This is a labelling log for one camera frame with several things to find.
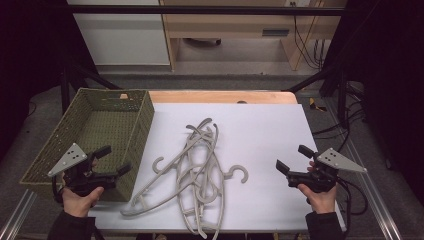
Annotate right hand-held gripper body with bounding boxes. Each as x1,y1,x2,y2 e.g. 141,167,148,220
286,147,368,195

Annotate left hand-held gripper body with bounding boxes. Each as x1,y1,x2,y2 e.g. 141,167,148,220
47,143,118,198

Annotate green woven basket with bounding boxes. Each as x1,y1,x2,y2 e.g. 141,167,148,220
19,87,156,203

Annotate grey plastic clothes hanger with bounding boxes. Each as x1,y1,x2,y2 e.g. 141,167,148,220
205,123,250,240
175,126,222,240
179,123,218,214
120,117,214,218

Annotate person's left hand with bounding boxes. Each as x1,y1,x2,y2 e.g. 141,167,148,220
61,185,105,218

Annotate person's right hand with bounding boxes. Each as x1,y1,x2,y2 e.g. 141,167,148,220
297,160,338,215

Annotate white table mat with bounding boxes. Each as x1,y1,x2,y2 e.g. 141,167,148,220
88,102,346,233

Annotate yellow and black floor object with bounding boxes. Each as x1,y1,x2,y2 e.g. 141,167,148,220
308,97,328,113

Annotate black metal stand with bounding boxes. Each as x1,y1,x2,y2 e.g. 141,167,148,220
285,64,349,128
60,59,122,114

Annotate black curtain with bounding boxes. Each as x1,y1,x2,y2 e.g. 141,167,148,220
0,0,101,161
321,0,424,206

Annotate white cabinet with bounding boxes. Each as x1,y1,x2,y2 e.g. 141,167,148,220
66,0,171,66

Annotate light wooden desk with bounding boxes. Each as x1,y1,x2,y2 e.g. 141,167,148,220
159,0,348,72

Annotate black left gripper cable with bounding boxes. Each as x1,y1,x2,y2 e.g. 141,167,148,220
50,175,65,204

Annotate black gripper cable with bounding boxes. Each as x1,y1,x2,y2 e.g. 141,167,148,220
335,178,369,239
50,175,65,204

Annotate black floor cables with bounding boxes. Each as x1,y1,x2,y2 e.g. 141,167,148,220
312,81,368,154

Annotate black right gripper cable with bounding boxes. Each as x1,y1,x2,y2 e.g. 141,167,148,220
335,178,369,239

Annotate aluminium rail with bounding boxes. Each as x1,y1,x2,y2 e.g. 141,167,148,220
323,99,405,240
0,189,38,240

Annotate hanging black cables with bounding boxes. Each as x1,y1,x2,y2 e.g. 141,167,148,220
290,1,332,70

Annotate black horizontal frame bar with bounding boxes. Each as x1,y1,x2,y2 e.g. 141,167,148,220
65,4,348,17

